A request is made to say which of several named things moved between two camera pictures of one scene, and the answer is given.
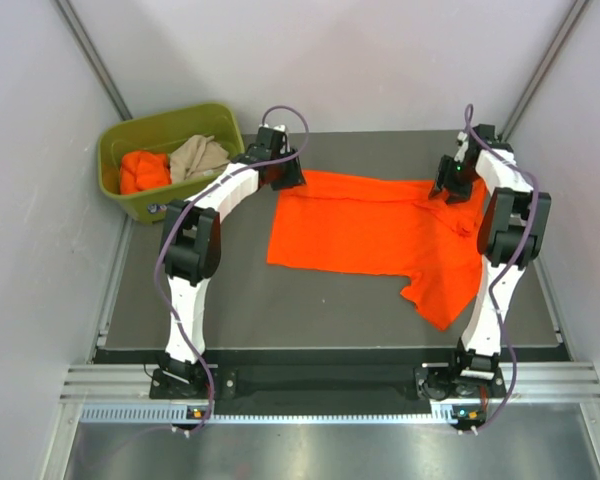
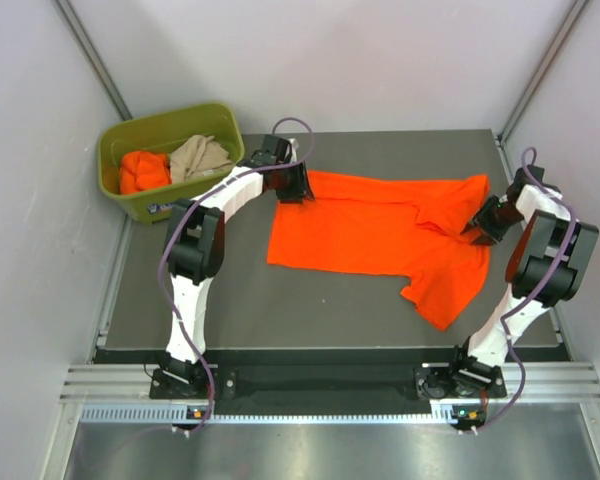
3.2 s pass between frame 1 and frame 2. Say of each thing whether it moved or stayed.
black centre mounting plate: stayed
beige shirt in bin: stayed
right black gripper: moved
